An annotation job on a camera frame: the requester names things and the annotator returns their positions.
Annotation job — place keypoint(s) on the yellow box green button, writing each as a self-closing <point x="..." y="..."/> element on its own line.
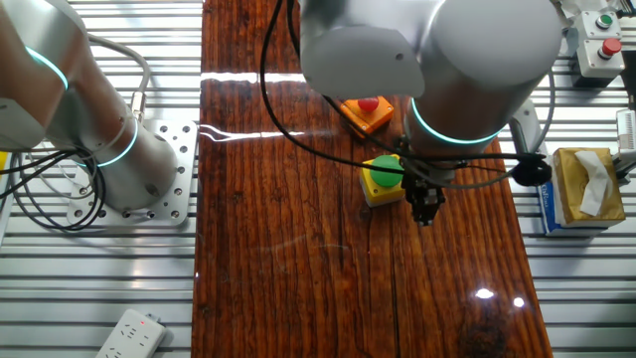
<point x="377" y="195"/>

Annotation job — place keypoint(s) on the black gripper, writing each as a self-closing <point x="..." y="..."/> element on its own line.
<point x="422" y="191"/>

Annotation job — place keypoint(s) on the silver camera beside tissues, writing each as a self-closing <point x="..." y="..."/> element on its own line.
<point x="627" y="129"/>

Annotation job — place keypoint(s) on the gold tissue box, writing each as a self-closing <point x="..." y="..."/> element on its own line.
<point x="571" y="199"/>

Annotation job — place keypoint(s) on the brown wooden board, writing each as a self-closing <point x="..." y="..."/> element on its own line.
<point x="298" y="248"/>

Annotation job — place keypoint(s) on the white power strip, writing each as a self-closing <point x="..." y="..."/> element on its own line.
<point x="129" y="338"/>

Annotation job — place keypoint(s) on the grey box small green button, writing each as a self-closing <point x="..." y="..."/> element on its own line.
<point x="593" y="30"/>

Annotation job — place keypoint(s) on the grey box red mushroom button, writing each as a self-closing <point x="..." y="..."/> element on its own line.
<point x="596" y="62"/>

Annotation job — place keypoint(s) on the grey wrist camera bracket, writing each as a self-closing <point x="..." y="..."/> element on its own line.
<point x="524" y="126"/>

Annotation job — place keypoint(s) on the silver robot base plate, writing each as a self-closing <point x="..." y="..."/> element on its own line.
<point x="181" y="199"/>

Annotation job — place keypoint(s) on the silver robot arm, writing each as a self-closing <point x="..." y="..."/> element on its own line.
<point x="472" y="59"/>

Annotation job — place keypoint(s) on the orange box red button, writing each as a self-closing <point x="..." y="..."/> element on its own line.
<point x="373" y="119"/>

